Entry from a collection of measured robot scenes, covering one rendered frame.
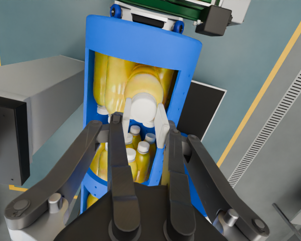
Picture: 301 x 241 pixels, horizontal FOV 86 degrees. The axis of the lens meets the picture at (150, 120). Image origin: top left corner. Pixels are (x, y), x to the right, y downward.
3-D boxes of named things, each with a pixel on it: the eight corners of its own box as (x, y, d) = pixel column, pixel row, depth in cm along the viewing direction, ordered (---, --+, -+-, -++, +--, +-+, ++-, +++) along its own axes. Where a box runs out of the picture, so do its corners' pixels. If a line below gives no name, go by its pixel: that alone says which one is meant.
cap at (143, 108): (125, 107, 25) (124, 113, 23) (140, 88, 23) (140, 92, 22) (145, 121, 26) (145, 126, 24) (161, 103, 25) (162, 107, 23)
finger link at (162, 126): (163, 125, 17) (170, 126, 17) (158, 102, 23) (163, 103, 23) (156, 148, 18) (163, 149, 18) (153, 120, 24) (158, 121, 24)
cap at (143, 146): (138, 145, 57) (139, 140, 56) (149, 147, 57) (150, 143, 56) (136, 151, 54) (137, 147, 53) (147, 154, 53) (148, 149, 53)
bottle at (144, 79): (125, 80, 41) (111, 110, 25) (141, 56, 39) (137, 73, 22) (147, 95, 43) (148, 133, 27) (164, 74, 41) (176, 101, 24)
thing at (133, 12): (132, 23, 54) (129, 19, 43) (133, 15, 53) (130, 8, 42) (160, 30, 55) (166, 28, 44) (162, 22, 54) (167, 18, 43)
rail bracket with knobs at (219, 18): (188, 31, 58) (197, 29, 49) (194, 7, 55) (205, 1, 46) (213, 37, 59) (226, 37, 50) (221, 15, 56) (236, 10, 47)
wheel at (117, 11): (115, 20, 48) (121, 22, 49) (116, 2, 46) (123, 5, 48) (108, 19, 51) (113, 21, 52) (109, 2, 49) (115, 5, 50)
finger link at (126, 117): (125, 144, 18) (118, 143, 17) (128, 116, 24) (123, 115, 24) (129, 119, 16) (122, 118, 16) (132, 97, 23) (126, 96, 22)
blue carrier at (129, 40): (85, 206, 86) (72, 275, 62) (93, 19, 49) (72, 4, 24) (137, 204, 94) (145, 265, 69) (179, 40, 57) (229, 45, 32)
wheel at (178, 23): (171, 34, 52) (176, 35, 51) (175, 18, 50) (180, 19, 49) (177, 37, 55) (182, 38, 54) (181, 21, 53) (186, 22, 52)
